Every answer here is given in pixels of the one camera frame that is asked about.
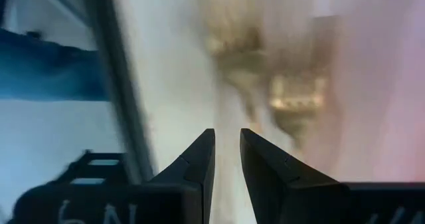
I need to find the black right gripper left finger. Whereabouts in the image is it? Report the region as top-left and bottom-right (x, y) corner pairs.
(147, 128), (216, 224)

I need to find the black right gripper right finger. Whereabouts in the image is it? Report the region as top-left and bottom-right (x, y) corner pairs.
(240, 128), (349, 224)

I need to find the gold fork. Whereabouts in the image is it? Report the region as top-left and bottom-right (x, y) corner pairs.
(199, 14), (266, 118)
(265, 70), (331, 148)

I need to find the pink plastic bin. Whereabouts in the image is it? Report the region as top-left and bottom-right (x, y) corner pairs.
(308, 14), (425, 183)

